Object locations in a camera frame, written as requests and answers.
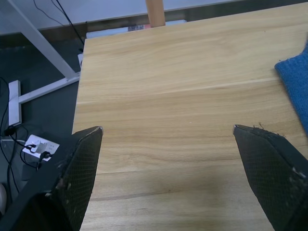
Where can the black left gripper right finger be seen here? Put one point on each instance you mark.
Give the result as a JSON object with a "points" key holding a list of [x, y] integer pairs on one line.
{"points": [[272, 173]]}

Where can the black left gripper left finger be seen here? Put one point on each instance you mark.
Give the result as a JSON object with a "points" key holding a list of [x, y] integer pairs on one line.
{"points": [[72, 183]]}

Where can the white power strip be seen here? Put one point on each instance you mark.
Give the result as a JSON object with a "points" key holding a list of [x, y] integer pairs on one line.
{"points": [[49, 145]]}

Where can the blue knitted sock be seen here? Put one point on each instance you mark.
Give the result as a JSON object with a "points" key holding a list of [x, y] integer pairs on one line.
{"points": [[297, 79]]}

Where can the white power adapter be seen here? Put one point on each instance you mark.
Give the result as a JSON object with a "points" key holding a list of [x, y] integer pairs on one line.
{"points": [[80, 61]]}

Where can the white metal desk frame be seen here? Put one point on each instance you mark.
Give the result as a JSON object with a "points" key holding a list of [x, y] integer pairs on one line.
{"points": [[43, 41]]}

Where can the round wooden post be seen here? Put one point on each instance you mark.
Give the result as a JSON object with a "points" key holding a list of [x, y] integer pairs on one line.
{"points": [[155, 12]]}

